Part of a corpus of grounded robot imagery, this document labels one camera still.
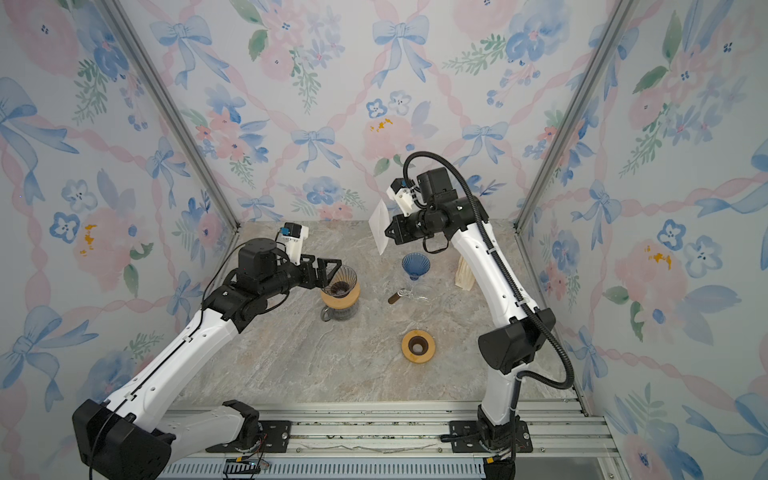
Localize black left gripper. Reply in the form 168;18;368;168
260;254;341;303

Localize clear grey glass dripper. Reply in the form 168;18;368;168
322;265;358;298

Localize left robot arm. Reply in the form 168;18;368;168
72;238;342;479

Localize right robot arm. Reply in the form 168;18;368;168
384;167;556;452

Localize blue glass dripper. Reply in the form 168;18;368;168
401;252;431;281

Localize coffee filter pack orange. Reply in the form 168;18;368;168
455;257;475;291

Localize clear glass carafe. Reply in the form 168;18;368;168
320;304;359;322

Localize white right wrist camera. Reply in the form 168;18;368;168
386;177;420;217

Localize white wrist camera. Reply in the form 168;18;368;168
277;222;309;265
386;177;420;217

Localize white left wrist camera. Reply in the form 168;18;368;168
277;222;309;265

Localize glass server wooden handle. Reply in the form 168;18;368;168
387;287;429;305

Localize black corrugated cable conduit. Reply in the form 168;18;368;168
403;150;576;480

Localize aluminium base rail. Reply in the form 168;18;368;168
160;398;629;479

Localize aluminium frame post right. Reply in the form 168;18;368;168
514;0;635;234

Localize aluminium frame post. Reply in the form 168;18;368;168
514;0;635;234
96;0;240;232

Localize aluminium frame post left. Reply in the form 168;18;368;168
96;0;240;232

